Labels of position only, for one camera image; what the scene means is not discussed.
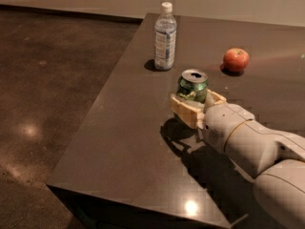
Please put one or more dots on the green soda can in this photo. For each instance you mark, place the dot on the green soda can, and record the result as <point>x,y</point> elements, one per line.
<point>193,85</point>

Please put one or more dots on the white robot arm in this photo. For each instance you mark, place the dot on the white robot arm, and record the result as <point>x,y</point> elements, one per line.
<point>275,160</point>

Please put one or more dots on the red apple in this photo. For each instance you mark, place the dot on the red apple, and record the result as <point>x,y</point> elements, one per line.
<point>235,60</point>

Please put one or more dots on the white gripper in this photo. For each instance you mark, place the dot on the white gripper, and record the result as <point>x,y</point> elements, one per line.
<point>224,123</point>

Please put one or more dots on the clear plastic water bottle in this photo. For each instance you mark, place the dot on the clear plastic water bottle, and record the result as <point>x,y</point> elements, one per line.
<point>165,29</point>

